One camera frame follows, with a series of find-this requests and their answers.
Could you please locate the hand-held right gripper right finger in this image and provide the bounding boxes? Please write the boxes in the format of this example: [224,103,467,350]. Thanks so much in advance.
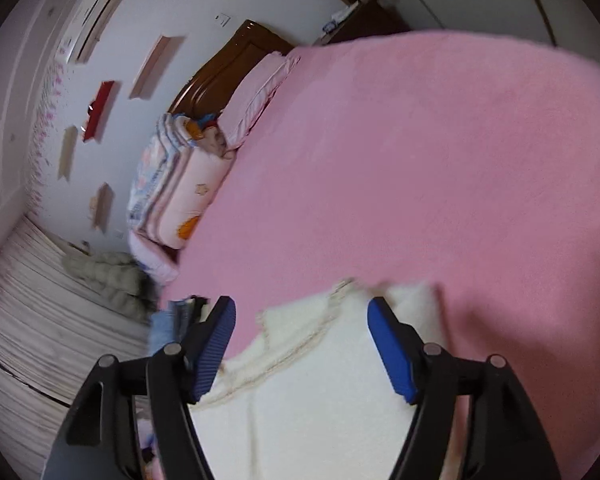
[367,296,563,480]

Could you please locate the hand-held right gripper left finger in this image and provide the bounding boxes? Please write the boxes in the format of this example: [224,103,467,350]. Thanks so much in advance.
[42,296,237,480]

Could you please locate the white fluffy cardigan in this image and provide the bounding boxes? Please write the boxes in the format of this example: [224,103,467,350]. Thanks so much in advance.
[190,277,476,480]

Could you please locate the folded blue jeans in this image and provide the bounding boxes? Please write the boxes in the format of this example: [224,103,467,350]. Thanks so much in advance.
[147,296,212,357]

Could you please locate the olive puffer jacket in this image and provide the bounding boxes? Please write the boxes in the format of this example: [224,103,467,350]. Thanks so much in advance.
[61,251,155,322]

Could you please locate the pink folded quilt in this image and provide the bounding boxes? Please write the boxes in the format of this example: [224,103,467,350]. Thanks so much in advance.
[156,150,237,252]

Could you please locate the white curtain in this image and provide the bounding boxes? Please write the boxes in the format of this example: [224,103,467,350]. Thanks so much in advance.
[0,214,152,480]

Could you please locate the floral folded quilt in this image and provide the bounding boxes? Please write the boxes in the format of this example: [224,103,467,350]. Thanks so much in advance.
[126,112,231,233]

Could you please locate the pink pillow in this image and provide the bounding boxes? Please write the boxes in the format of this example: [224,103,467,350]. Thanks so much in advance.
[219,50,302,152]

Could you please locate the brown wooden headboard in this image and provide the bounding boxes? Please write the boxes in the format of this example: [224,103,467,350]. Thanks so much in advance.
[167,20,295,117]

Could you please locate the dark wooden nightstand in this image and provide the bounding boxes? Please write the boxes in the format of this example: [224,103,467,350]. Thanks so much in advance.
[314,0,412,47]

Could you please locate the white papers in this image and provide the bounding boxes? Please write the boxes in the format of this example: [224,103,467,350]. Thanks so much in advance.
[322,4,359,34]

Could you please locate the white air conditioner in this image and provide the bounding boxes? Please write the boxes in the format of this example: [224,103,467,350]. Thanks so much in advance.
[54,0,142,64]

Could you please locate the small wooden wall shelf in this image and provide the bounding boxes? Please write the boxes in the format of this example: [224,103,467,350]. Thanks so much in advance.
[90,182,114,234]

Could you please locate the narrow wooden wall shelf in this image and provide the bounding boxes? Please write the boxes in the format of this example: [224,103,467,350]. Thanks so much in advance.
[57,125,79,182]

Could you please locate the red wall shelf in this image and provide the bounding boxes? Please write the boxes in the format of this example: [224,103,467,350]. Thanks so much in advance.
[82,80,117,144]

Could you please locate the long wooden wall shelf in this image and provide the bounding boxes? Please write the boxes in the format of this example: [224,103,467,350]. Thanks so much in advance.
[129,34,187,99]

